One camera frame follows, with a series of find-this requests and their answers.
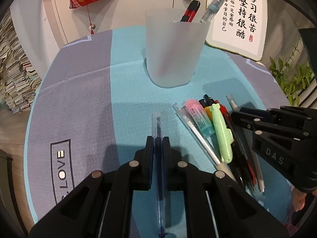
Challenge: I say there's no clear white slim pen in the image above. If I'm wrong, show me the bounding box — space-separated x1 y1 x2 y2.
173 104 236 181

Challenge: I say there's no stack of papers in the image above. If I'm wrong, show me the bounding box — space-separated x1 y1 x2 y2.
1 11 41 113

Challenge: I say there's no pink blue highlighter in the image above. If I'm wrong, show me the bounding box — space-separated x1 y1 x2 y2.
184 99 214 138

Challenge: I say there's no green leafy plant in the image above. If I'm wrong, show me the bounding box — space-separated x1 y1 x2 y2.
269 38 314 106

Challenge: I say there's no light blue capped pen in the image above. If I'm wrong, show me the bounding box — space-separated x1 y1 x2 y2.
199 0 225 24

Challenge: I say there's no framed calligraphy sign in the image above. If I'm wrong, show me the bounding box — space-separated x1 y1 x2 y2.
206 0 268 61

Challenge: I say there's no translucent white plastic cup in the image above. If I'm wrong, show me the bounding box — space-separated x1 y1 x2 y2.
146 8 210 88

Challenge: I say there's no black yellow pen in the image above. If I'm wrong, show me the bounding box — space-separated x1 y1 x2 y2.
199 94 248 189

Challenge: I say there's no blue grey desk mat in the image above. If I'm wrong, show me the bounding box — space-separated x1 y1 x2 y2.
24 26 288 223

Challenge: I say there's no person's right hand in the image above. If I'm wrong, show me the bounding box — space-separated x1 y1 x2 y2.
292 188 307 212

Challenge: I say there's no clear blue gel pen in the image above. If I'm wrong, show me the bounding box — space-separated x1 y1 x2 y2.
152 112 166 237

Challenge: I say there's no red black pen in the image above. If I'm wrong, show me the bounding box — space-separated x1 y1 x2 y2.
180 0 201 23

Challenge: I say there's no green shark pen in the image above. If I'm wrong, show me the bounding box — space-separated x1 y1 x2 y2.
208 103 233 163

